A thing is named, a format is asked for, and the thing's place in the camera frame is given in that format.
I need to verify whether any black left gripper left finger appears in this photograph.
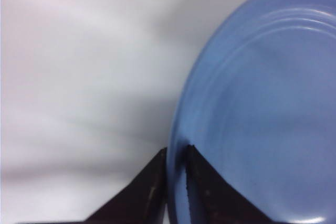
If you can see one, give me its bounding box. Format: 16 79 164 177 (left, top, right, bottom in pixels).
84 147 169 224

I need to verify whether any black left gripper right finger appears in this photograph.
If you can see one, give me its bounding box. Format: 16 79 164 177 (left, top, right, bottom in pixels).
184 144 271 224

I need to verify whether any blue round plate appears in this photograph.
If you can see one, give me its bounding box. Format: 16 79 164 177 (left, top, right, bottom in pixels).
167 0 335 223

